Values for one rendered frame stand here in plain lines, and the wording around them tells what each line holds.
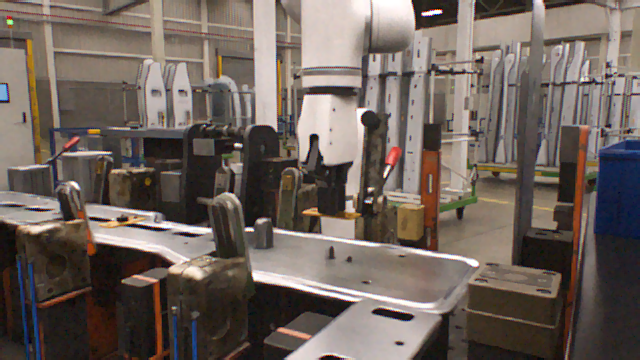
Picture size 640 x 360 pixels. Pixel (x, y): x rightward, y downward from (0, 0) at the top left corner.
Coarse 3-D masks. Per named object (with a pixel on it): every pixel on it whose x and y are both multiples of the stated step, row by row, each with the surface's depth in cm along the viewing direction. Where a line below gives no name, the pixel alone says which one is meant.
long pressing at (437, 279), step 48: (0, 192) 130; (96, 240) 85; (144, 240) 83; (192, 240) 83; (288, 240) 83; (336, 240) 82; (288, 288) 63; (336, 288) 61; (384, 288) 61; (432, 288) 61
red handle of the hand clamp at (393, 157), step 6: (396, 150) 92; (390, 156) 91; (396, 156) 91; (390, 162) 90; (396, 162) 91; (390, 168) 89; (384, 174) 88; (384, 180) 87; (372, 192) 85; (366, 198) 84; (372, 198) 84; (366, 204) 84; (372, 204) 83
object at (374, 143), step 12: (360, 120) 82; (372, 120) 80; (384, 120) 82; (372, 132) 84; (384, 132) 83; (372, 144) 84; (384, 144) 83; (372, 156) 84; (384, 156) 84; (372, 168) 84; (384, 168) 84; (360, 180) 84; (372, 180) 84; (360, 192) 84; (360, 204) 84
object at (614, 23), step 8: (608, 16) 1011; (616, 16) 1036; (608, 24) 1025; (616, 24) 1037; (616, 32) 1038; (616, 40) 1040; (608, 48) 1053; (616, 48) 1043; (608, 56) 1054; (616, 56) 1048; (616, 64) 1053
